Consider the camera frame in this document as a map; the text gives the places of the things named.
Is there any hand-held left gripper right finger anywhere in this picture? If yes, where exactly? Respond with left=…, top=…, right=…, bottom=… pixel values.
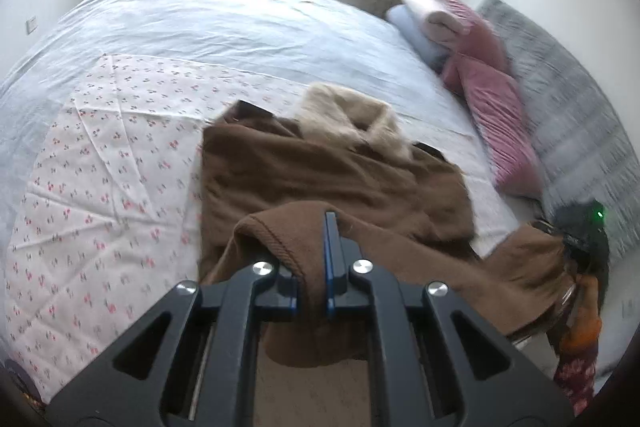
left=322, top=211, right=573, bottom=427

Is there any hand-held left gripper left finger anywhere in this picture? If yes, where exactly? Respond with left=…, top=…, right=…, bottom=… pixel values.
left=47, top=257, right=301, bottom=427

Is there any brown coat with fur collar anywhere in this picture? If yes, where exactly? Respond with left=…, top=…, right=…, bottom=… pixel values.
left=197, top=82, right=576, bottom=368

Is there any grey quilted headboard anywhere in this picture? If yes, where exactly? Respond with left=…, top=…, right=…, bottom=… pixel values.
left=476, top=0, right=637, bottom=264

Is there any pink velvet pillow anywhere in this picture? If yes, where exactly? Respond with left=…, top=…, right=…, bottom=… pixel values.
left=451, top=56, right=544, bottom=198
left=439, top=0, right=512, bottom=96

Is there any white floral cloth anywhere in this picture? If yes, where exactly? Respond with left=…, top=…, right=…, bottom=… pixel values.
left=5, top=52, right=311, bottom=404

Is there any light blue pillow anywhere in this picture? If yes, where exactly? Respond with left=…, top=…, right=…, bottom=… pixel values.
left=386, top=4, right=452, bottom=71

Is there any bed with pale sheet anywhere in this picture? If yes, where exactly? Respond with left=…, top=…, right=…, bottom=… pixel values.
left=0, top=0, right=551, bottom=408

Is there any white folded pillow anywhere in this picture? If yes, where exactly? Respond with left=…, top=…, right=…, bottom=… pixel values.
left=399, top=0, right=469, bottom=46

